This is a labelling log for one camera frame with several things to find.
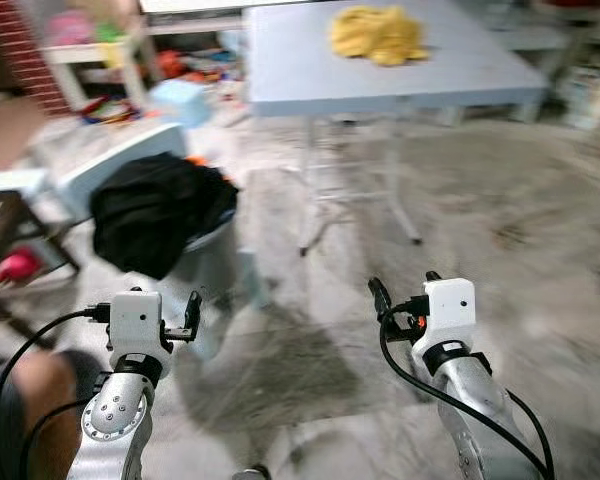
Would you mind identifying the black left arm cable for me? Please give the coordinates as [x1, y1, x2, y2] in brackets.
[0, 308, 113, 480]

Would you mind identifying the yellow shirt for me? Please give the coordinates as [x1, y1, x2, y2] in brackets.
[328, 5, 429, 67]

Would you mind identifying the bright orange item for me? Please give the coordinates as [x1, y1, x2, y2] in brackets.
[185, 155, 236, 176]

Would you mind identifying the bright flat screen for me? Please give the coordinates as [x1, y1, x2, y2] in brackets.
[140, 0, 281, 13]

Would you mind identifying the orange ball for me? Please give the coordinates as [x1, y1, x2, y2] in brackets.
[158, 50, 186, 79]

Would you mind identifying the printed white carton bag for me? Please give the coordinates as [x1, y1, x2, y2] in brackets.
[560, 65, 600, 131]

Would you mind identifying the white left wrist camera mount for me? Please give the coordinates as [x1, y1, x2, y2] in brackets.
[108, 289, 164, 359]

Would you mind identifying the light blue plastic tub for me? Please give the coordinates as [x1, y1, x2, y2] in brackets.
[147, 80, 213, 129]

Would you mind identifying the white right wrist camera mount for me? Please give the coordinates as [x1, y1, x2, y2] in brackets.
[422, 278, 478, 346]

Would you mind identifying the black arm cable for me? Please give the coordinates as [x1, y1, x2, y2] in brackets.
[378, 300, 556, 480]
[0, 308, 113, 480]

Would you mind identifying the grey laundry basket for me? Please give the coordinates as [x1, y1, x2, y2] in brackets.
[165, 215, 271, 361]

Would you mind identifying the dark robot foot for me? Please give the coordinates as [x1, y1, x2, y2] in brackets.
[230, 465, 271, 480]

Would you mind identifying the small white shelf table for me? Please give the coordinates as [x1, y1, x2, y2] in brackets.
[40, 35, 156, 111]

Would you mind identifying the small red item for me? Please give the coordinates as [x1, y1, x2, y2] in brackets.
[0, 248, 43, 291]

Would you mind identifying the dark wooden stool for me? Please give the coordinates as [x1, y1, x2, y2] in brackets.
[0, 168, 81, 326]

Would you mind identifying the person's bare leg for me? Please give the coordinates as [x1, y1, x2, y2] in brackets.
[0, 348, 89, 480]

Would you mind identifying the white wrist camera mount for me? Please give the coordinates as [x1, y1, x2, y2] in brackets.
[108, 289, 164, 359]
[422, 278, 478, 346]

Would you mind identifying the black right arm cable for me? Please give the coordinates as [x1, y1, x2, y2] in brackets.
[378, 300, 556, 480]

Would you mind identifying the grey folding table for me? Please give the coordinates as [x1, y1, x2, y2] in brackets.
[242, 0, 551, 256]

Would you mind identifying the black garment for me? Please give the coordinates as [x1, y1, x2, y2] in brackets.
[90, 152, 241, 281]

